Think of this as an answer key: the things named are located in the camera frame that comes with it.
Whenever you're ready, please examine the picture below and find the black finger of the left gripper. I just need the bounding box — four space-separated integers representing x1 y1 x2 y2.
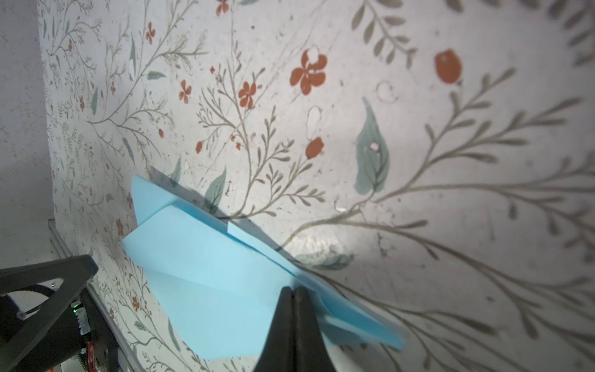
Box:
1 255 98 371

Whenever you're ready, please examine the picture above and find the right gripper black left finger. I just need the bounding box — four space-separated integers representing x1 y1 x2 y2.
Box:
253 287 295 372

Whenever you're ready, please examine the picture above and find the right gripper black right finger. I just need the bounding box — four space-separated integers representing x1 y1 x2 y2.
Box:
293 287 336 372

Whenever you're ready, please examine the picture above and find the light blue paper sheet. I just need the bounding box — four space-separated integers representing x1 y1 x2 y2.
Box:
121 177 404 360

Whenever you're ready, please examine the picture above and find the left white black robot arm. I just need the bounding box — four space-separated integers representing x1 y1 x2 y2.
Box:
1 255 120 371

